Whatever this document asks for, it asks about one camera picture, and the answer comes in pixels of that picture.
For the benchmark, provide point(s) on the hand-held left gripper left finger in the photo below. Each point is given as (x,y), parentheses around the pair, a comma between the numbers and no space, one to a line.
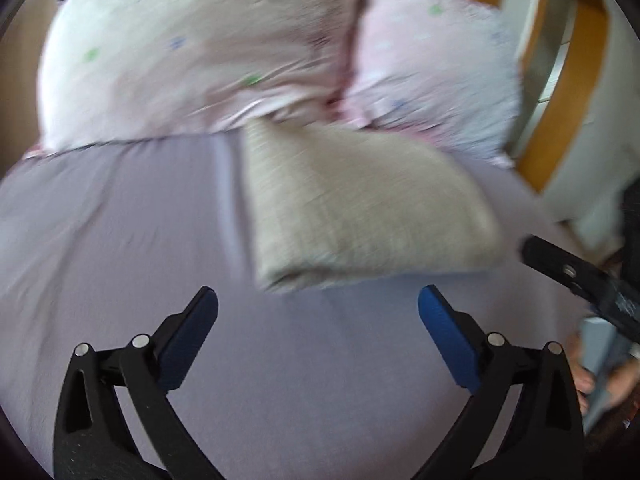
(192,330)

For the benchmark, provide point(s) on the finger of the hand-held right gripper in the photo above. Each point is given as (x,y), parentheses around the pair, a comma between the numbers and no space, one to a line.
(570,271)

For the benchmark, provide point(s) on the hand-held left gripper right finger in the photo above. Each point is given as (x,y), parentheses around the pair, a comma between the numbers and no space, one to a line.
(447,332)

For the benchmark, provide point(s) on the beige cloth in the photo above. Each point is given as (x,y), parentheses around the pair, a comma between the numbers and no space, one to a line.
(360,210)

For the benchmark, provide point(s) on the person's right hand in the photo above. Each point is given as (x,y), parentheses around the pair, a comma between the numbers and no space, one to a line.
(620,385)

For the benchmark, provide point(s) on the lavender bed sheet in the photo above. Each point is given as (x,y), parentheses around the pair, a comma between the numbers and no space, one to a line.
(115,240)

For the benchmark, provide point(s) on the pink dotted pillow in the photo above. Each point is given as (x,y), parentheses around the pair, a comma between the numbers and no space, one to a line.
(430,65)

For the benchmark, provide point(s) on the white dotted pillow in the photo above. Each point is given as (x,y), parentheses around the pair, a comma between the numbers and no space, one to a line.
(190,50)

